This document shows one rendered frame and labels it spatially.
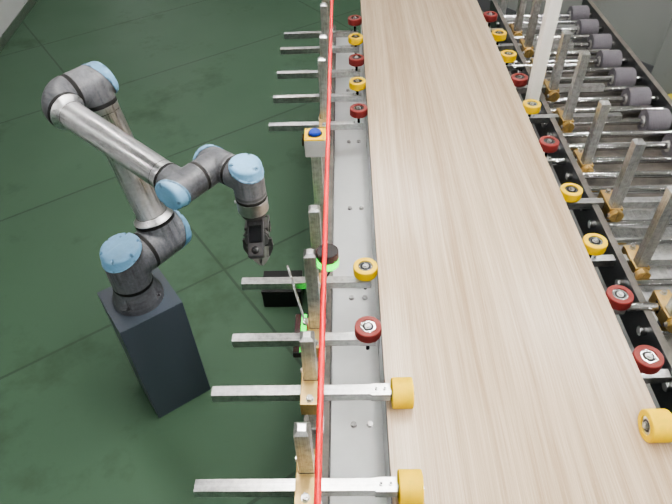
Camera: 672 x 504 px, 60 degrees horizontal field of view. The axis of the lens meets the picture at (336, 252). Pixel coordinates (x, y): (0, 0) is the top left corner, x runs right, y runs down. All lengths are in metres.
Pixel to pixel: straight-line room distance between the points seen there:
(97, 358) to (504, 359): 1.99
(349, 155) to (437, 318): 1.32
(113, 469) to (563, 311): 1.85
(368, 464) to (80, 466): 1.35
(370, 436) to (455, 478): 0.43
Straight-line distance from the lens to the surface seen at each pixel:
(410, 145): 2.45
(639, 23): 5.25
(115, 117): 2.08
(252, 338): 1.79
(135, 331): 2.30
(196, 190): 1.63
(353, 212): 2.54
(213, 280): 3.19
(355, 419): 1.89
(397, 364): 1.66
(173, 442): 2.67
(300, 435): 1.28
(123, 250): 2.17
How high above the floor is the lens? 2.26
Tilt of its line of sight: 44 degrees down
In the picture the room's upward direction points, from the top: 2 degrees counter-clockwise
